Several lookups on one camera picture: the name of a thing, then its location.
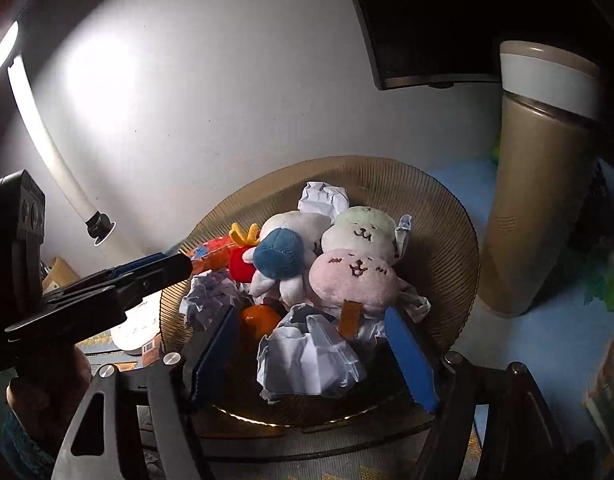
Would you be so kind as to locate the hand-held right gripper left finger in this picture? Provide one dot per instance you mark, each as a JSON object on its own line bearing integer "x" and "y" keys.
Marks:
{"x": 217, "y": 355}

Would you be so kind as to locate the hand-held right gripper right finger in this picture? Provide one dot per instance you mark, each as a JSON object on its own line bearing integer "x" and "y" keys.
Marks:
{"x": 412, "y": 360}

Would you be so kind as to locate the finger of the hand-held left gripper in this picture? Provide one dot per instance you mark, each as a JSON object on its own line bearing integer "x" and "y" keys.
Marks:
{"x": 134, "y": 264}
{"x": 137, "y": 287}

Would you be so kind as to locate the orange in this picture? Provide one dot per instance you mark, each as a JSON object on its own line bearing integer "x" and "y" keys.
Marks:
{"x": 259, "y": 320}

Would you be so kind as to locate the large paper ball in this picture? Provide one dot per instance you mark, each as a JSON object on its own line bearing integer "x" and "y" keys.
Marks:
{"x": 209, "y": 300}

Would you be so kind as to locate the red snack packet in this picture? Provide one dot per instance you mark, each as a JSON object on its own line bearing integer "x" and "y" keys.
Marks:
{"x": 212, "y": 255}

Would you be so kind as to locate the red plush toy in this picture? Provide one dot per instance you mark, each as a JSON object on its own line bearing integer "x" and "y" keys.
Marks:
{"x": 241, "y": 262}

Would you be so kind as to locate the pink plush toy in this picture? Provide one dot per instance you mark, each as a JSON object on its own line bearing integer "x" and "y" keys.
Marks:
{"x": 352, "y": 275}

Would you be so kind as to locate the brown woven bowl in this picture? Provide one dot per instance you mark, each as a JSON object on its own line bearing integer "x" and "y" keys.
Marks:
{"x": 437, "y": 240}

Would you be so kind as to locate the green plush toy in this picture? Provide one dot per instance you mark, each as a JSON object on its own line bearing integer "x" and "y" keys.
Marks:
{"x": 359, "y": 232}

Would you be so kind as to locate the white and blue plush toy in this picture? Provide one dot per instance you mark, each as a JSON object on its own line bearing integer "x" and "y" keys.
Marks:
{"x": 297, "y": 225}

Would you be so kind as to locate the person's left hand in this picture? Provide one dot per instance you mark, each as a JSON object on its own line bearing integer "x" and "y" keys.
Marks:
{"x": 47, "y": 385}

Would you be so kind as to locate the cardboard box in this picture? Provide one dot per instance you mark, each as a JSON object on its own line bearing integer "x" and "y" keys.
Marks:
{"x": 57, "y": 270}

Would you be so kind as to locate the small orange box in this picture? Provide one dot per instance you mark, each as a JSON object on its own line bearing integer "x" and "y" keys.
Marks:
{"x": 149, "y": 350}

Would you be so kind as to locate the white desk lamp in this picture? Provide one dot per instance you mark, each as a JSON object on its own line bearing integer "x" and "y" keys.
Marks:
{"x": 52, "y": 160}

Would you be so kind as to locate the patterned blue table mat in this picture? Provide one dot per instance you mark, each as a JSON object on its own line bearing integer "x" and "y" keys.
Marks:
{"x": 537, "y": 340}

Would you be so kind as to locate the colourful printed packet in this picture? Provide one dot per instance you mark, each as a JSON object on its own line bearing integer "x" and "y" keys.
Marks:
{"x": 607, "y": 385}

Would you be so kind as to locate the gold thermos bottle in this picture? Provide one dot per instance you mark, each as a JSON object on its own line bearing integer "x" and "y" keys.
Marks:
{"x": 532, "y": 185}

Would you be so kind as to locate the green packet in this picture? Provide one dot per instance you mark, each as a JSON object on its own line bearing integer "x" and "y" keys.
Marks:
{"x": 494, "y": 150}

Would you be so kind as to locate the black monitor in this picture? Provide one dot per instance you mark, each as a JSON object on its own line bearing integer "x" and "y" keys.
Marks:
{"x": 462, "y": 20}

